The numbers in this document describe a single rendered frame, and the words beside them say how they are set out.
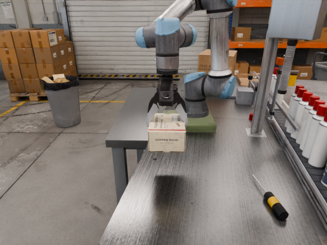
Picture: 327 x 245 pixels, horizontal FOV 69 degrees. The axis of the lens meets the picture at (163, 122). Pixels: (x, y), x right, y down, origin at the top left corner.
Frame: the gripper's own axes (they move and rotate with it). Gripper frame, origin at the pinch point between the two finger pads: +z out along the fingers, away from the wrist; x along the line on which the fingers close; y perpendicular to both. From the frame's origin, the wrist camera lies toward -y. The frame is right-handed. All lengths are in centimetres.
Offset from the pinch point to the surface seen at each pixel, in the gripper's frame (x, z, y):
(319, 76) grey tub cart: -193, 32, 232
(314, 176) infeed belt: -49, 13, -10
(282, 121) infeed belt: -58, 12, 35
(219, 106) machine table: -34, 17, 70
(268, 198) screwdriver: -31.7, 15.8, -17.4
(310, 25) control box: -50, -33, 16
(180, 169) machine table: -5.2, 17.7, -0.1
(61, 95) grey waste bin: 133, 51, 207
